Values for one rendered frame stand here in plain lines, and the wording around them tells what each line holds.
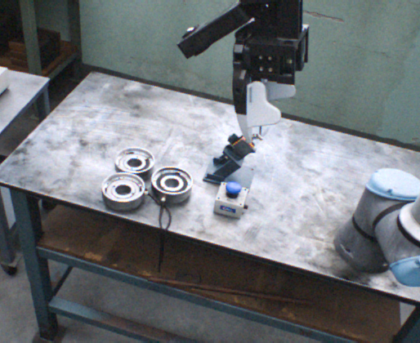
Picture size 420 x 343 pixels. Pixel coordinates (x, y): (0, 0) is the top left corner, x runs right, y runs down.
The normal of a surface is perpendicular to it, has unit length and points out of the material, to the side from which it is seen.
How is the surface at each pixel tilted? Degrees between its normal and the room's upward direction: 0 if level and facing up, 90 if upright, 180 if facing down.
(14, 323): 0
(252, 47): 91
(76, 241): 0
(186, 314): 0
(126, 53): 90
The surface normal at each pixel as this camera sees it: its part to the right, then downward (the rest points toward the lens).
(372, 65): -0.26, 0.60
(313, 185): 0.12, -0.75
